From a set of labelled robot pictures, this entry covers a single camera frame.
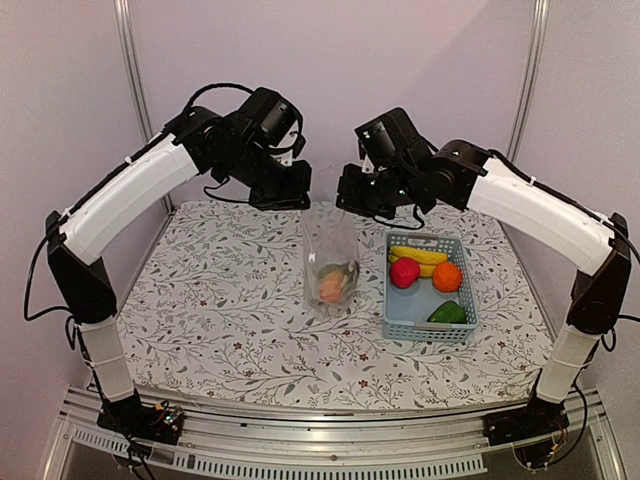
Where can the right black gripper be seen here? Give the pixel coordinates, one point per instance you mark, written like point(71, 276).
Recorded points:
point(347, 195)

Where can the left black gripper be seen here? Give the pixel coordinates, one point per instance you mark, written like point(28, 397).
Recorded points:
point(297, 198)

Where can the red toy apple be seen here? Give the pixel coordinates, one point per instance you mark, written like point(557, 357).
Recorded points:
point(404, 272)

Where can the clear zip top bag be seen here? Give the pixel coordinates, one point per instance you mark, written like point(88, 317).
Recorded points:
point(329, 236)

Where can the green toy cabbage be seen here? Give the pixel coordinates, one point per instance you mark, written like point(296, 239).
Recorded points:
point(348, 272)

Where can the light blue plastic basket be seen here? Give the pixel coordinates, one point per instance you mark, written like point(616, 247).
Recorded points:
point(406, 311)

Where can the green orange toy mango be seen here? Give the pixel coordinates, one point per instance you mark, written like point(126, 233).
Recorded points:
point(331, 287)

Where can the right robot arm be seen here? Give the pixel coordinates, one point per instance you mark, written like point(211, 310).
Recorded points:
point(468, 177)

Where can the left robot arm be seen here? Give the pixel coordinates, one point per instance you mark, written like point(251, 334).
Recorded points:
point(257, 146)

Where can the yellow toy banana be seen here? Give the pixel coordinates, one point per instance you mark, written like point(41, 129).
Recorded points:
point(427, 260)

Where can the orange toy orange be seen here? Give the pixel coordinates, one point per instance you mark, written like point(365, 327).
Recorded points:
point(447, 277)

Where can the green toy pepper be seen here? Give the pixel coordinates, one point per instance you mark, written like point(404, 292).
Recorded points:
point(449, 312)

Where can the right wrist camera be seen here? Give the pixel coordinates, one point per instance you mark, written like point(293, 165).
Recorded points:
point(389, 138)

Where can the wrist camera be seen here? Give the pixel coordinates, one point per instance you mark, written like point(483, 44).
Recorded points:
point(276, 123)
point(389, 138)

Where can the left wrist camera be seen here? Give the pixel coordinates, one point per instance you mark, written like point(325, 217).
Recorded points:
point(276, 123)

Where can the right aluminium post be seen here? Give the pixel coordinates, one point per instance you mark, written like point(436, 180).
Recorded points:
point(531, 71)

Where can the aluminium post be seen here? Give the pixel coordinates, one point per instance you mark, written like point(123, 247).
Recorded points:
point(531, 71)
point(126, 35)

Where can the left aluminium post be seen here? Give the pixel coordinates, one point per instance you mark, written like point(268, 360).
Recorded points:
point(126, 35)

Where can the aluminium front rail frame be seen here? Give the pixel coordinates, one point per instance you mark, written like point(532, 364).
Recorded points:
point(224, 439)

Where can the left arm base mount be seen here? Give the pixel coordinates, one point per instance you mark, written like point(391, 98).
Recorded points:
point(161, 423)

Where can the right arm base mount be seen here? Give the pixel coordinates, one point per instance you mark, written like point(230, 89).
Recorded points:
point(536, 418)

